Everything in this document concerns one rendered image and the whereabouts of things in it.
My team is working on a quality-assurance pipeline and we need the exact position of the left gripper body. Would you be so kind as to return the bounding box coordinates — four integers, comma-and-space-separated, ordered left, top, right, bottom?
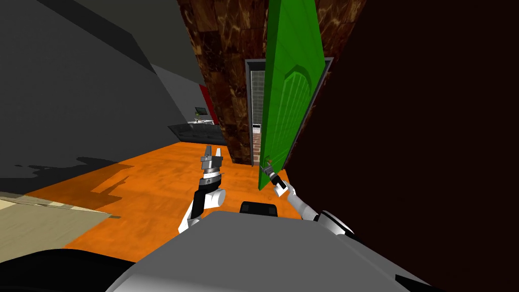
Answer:
200, 156, 225, 176

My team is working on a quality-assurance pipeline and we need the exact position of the dark grey sofa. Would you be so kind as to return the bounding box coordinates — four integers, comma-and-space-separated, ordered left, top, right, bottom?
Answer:
168, 123, 228, 147

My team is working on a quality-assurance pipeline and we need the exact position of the white table with monitor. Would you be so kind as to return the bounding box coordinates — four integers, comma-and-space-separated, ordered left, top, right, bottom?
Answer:
187, 106, 215, 126

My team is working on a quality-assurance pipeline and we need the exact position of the green door leaf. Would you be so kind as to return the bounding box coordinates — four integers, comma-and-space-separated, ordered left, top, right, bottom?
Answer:
258, 0, 327, 192

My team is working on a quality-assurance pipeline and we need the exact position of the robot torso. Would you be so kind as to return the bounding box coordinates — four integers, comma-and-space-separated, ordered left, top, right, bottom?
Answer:
104, 201, 431, 292

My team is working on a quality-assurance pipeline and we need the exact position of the beige rug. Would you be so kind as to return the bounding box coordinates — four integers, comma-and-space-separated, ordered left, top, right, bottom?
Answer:
0, 192, 122, 265

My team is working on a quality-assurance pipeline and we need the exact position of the red wall picture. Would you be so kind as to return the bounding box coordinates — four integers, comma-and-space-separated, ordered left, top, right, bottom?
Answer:
198, 83, 220, 126

